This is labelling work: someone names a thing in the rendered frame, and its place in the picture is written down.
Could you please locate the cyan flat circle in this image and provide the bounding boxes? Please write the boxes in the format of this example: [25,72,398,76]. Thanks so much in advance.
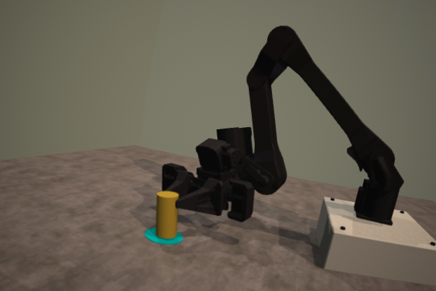
[145,228,183,245]

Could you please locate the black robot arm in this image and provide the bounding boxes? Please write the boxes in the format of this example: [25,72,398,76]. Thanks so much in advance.
[196,25,404,226]

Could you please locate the yellow cylinder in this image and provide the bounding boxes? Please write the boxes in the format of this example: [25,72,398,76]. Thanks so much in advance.
[155,191,178,239]

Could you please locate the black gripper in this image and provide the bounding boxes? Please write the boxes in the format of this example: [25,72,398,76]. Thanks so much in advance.
[162,163,255,222]

